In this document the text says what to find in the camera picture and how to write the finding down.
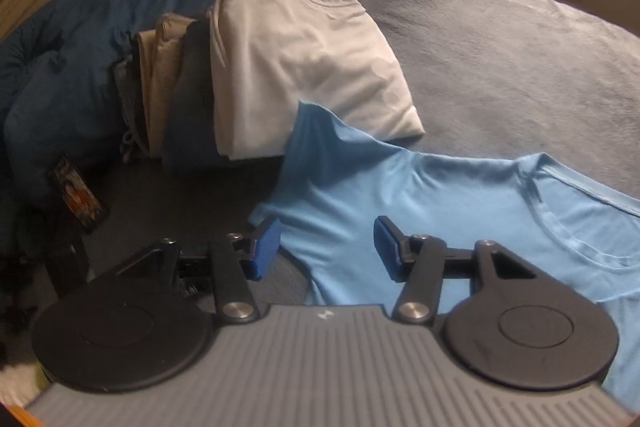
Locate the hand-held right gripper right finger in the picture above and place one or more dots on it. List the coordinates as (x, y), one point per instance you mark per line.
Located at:
(386, 252)

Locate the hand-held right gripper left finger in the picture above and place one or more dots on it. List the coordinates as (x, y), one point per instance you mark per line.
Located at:
(264, 247)

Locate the light blue t-shirt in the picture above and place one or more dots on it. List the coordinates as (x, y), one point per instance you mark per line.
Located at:
(400, 197)

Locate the black folded garment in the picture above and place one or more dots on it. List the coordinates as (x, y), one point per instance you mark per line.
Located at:
(192, 107)

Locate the white folded t-shirt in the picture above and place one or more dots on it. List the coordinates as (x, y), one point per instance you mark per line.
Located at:
(300, 57)

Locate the small printed packet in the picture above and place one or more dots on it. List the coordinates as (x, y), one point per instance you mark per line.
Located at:
(77, 192)

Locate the grey folded garment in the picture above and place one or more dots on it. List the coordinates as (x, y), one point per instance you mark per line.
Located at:
(127, 97)

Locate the grey bed blanket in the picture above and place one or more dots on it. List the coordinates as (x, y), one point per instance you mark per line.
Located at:
(500, 57)

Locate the dark blue duvet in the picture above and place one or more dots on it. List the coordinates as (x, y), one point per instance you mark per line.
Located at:
(75, 57)

